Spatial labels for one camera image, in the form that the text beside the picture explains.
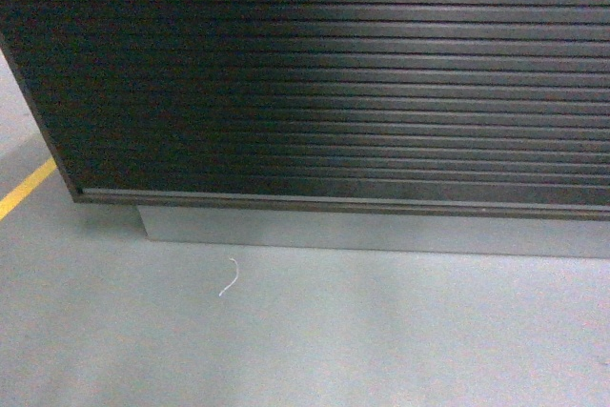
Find black checkout counter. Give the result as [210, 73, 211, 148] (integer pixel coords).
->
[1, 0, 609, 258]

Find white string scrap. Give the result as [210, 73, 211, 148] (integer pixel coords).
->
[218, 257, 240, 297]

